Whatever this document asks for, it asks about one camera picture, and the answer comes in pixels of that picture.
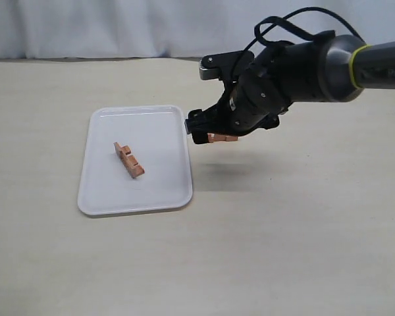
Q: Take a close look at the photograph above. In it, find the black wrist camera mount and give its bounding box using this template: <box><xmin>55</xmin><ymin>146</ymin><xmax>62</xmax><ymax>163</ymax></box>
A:
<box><xmin>199</xmin><ymin>51</ymin><xmax>255</xmax><ymax>82</ymax></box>

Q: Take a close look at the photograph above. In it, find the white backdrop curtain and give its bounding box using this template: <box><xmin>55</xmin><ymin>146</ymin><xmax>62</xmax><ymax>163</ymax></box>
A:
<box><xmin>0</xmin><ymin>1</ymin><xmax>395</xmax><ymax>59</ymax></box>

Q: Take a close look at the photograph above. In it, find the notched wooden bar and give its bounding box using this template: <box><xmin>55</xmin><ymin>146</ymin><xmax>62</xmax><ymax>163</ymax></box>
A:
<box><xmin>113</xmin><ymin>142</ymin><xmax>145</xmax><ymax>178</ymax></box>
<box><xmin>207</xmin><ymin>133</ymin><xmax>239</xmax><ymax>143</ymax></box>

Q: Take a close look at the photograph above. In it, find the white rectangular plastic tray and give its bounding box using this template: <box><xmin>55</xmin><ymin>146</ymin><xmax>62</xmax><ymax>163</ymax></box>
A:
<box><xmin>77</xmin><ymin>105</ymin><xmax>193</xmax><ymax>217</ymax></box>

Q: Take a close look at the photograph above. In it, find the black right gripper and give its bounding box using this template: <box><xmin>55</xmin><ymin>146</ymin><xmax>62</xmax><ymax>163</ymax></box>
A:
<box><xmin>185</xmin><ymin>42</ymin><xmax>290</xmax><ymax>144</ymax></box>

